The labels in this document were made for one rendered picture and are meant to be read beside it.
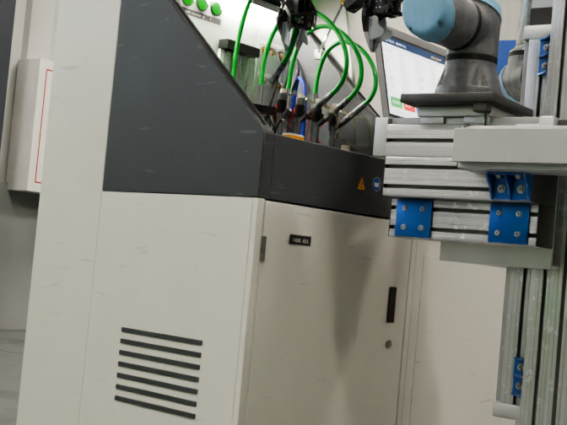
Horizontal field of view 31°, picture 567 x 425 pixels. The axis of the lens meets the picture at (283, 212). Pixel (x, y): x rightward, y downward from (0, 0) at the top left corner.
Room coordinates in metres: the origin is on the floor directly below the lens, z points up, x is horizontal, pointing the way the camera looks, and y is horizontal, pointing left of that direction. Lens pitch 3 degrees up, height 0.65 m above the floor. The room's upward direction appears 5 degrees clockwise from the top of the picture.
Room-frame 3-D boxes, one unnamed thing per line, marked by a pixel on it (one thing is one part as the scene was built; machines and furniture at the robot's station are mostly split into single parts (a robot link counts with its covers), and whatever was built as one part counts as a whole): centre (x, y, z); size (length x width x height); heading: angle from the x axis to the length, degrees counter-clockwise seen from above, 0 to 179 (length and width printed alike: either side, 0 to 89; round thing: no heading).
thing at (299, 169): (2.74, -0.15, 0.87); 0.62 x 0.04 x 0.16; 139
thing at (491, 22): (2.30, -0.38, 1.20); 0.13 x 0.12 x 0.14; 137
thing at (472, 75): (2.31, -0.39, 1.09); 0.15 x 0.15 x 0.10
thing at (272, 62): (3.25, 0.08, 1.20); 0.13 x 0.03 x 0.31; 139
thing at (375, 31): (2.68, -0.20, 1.26); 0.06 x 0.03 x 0.09; 49
